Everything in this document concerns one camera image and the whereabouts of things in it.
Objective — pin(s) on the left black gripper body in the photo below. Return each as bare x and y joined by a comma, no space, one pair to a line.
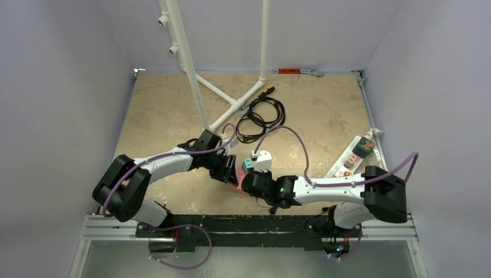
217,163

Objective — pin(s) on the teal plug adapter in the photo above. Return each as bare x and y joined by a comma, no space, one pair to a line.
247,165

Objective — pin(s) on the white orange plug on strip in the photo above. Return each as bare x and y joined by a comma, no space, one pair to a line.
343,173

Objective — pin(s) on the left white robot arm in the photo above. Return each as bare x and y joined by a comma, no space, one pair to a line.
121,190

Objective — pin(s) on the red adjustable wrench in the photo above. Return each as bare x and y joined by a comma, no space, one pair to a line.
298,71

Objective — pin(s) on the small silver wrench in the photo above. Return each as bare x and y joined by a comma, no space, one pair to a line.
241,114

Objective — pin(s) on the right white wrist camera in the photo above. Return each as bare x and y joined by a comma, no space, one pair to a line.
262,160

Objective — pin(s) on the white power strip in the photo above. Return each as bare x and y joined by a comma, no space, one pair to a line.
374,159

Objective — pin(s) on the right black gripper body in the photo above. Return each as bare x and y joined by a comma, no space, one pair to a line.
248,180

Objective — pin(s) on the green plug adapter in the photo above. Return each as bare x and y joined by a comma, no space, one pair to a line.
363,148

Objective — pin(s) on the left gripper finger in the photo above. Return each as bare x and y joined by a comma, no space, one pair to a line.
231,170
224,178

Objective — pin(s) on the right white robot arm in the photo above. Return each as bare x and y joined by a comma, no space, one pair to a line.
373,194

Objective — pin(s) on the pink power socket block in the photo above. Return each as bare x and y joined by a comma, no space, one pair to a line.
240,174

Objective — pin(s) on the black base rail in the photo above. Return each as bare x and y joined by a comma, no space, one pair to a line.
309,232

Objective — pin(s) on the black plug adapter with cable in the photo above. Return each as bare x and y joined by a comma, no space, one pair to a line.
271,209

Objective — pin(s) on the white PVC pipe frame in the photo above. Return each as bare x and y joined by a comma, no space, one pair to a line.
171,18

